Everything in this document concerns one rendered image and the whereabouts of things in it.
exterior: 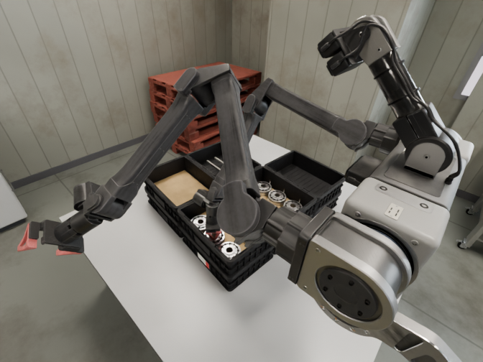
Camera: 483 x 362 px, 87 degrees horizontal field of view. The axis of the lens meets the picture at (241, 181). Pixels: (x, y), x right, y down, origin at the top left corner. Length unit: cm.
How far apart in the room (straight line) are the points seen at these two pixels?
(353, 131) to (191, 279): 93
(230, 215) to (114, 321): 172
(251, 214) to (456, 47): 305
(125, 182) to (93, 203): 8
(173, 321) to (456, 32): 321
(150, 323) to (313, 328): 65
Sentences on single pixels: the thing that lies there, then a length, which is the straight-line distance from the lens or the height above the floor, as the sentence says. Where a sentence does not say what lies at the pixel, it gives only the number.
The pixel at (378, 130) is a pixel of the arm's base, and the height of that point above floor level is 147.
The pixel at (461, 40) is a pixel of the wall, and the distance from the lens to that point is 331.
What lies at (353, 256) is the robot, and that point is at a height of 151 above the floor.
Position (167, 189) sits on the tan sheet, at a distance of 155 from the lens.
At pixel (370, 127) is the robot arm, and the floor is 147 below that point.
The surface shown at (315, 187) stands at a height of 83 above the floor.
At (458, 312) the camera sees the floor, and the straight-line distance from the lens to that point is 254.
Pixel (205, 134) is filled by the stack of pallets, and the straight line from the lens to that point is 326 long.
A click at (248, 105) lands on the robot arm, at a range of 99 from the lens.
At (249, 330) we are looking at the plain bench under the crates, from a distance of 117.
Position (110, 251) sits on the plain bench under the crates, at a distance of 149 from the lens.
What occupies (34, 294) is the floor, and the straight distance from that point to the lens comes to 247.
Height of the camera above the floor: 178
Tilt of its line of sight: 37 degrees down
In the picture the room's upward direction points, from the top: 2 degrees clockwise
